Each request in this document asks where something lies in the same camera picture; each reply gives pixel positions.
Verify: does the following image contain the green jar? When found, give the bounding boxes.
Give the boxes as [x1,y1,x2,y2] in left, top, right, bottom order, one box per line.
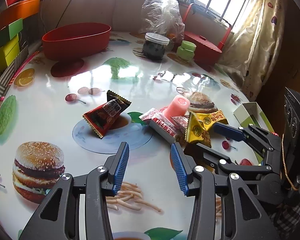
[176,40,196,61]

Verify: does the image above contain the pink white candy packet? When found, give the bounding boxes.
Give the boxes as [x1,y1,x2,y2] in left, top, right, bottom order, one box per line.
[139,108,186,146]

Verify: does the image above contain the floral curtain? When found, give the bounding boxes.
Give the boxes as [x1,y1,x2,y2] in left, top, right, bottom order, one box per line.
[218,0,287,101]

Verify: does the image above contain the gold peanut candy packet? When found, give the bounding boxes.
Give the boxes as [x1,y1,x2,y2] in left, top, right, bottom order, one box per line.
[185,112,212,148]

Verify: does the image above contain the red lidded basket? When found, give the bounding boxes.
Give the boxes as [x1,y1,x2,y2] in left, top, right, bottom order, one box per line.
[181,2,233,66]

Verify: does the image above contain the red oval bowl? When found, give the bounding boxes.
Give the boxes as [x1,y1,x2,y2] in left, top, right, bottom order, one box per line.
[42,22,111,61]

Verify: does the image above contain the small pink jelly cup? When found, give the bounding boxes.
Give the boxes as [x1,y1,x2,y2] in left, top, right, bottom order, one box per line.
[163,95,190,118]

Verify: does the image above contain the plaid sleeve forearm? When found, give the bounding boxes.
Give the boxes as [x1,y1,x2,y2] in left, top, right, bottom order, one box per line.
[269,174,300,240]

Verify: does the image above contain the clear plastic bag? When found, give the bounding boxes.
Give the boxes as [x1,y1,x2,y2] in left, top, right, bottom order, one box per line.
[139,0,185,43]

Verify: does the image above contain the orange box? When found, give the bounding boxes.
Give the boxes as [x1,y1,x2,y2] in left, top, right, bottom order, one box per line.
[0,0,40,30]

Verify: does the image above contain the gold candy packet flat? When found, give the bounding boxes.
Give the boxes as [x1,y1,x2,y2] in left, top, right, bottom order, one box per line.
[192,110,228,131]

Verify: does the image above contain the green white gift box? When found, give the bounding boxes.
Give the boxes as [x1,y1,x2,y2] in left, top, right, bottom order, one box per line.
[233,101,276,165]

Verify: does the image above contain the green yellow stacked boxes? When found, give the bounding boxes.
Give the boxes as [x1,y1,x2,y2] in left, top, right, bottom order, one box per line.
[0,18,23,76]

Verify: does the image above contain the dark jar white lid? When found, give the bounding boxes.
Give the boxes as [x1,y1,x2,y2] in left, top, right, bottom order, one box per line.
[142,33,170,61]

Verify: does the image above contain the dark red snack packet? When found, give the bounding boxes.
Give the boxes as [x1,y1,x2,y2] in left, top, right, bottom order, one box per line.
[83,90,131,139]

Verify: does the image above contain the striped box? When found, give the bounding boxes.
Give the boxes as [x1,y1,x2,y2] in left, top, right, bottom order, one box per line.
[0,45,29,97]

